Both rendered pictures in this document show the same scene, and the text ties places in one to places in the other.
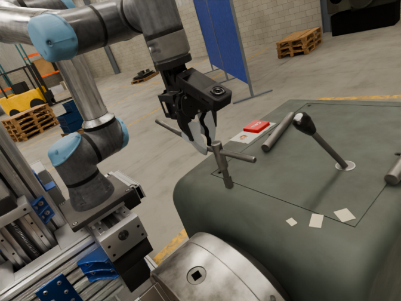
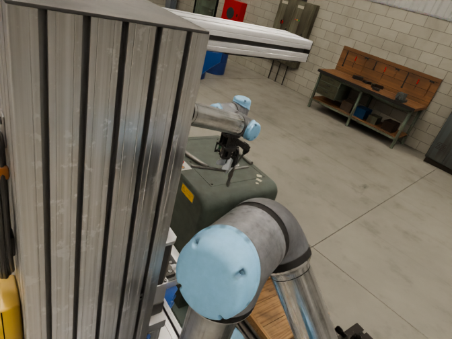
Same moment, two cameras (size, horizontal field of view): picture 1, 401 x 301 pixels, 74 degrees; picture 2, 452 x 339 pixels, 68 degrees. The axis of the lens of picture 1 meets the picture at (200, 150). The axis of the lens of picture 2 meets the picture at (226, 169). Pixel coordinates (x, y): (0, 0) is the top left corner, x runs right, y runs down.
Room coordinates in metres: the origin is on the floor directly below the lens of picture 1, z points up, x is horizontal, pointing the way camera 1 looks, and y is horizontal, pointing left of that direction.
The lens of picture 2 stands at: (0.81, 1.31, 2.10)
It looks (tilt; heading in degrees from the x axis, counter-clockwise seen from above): 29 degrees down; 259
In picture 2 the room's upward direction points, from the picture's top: 16 degrees clockwise
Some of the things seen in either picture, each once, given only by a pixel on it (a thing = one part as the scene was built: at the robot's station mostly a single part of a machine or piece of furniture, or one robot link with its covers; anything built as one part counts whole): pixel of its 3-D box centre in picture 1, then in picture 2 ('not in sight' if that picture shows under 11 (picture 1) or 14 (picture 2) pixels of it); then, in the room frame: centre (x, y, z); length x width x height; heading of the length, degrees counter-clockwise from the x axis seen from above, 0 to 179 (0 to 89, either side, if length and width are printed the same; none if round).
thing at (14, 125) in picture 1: (31, 122); not in sight; (8.80, 4.80, 0.36); 1.26 x 0.86 x 0.73; 141
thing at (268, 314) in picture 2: not in sight; (279, 305); (0.19, 0.31, 0.89); 0.36 x 0.30 x 0.04; 32
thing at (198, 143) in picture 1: (191, 137); (226, 167); (0.55, 0.01, 1.38); 0.06 x 0.03 x 0.09; 32
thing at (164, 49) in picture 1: (167, 48); not in sight; (0.55, 0.00, 1.57); 0.08 x 0.08 x 0.05
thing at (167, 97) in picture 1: (181, 88); (229, 144); (0.56, 0.00, 1.49); 0.09 x 0.08 x 0.12; 32
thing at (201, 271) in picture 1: (198, 280); not in sight; (0.32, 0.07, 1.22); 0.03 x 0.03 x 0.03
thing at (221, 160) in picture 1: (222, 165); (230, 175); (0.51, -0.04, 1.31); 0.02 x 0.02 x 0.12
